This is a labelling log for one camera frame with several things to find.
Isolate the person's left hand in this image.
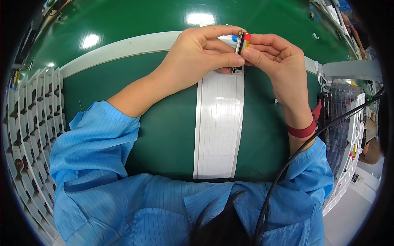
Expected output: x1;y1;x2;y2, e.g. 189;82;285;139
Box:
159;25;247;90

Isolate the person's right hand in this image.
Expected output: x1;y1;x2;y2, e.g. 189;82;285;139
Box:
240;33;312;110

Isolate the red and yellow battery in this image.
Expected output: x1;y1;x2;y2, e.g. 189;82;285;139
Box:
239;31;252;51

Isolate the white object with blue cap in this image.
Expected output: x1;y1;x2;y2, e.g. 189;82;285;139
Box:
217;34;239;47

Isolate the red wrist band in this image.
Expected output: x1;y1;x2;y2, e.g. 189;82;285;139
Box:
286;99;323;138

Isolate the workbench with parts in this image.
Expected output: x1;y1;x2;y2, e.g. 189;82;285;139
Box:
309;0;362;59

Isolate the white slotted tray with parts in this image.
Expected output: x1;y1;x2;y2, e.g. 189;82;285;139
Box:
322;92;367;217

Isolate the person's body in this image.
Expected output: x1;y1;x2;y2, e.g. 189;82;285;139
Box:
49;100;335;246

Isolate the white cable bundle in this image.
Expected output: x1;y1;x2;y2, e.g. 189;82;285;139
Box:
318;71;330;94

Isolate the grey metal bracket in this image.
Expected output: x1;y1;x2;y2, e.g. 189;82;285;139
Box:
320;59;383;82

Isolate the white curved divider rail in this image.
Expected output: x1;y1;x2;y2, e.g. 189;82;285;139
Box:
59;30;321;79

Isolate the black cable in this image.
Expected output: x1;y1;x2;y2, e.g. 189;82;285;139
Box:
252;87;386;246

